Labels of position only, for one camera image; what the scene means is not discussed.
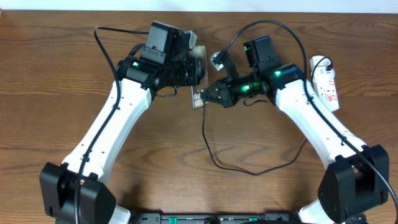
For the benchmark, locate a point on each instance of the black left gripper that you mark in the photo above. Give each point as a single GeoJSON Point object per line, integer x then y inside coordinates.
{"type": "Point", "coordinates": [198, 72]}

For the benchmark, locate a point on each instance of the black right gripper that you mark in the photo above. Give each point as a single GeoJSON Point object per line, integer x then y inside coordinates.
{"type": "Point", "coordinates": [227, 98]}

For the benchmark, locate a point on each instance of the gold Galaxy smartphone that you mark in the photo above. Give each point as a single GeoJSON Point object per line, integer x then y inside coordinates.
{"type": "Point", "coordinates": [199, 51]}

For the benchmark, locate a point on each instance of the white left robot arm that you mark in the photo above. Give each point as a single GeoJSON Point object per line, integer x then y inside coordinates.
{"type": "Point", "coordinates": [76, 191]}

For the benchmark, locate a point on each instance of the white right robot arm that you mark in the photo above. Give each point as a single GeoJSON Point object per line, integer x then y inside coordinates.
{"type": "Point", "coordinates": [356, 177]}

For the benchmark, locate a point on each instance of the white USB charger plug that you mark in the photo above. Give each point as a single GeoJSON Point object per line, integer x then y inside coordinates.
{"type": "Point", "coordinates": [328, 71]}

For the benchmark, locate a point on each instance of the white power strip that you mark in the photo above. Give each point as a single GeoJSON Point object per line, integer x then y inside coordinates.
{"type": "Point", "coordinates": [324, 88]}

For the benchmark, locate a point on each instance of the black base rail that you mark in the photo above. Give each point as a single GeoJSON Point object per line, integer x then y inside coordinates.
{"type": "Point", "coordinates": [218, 218]}

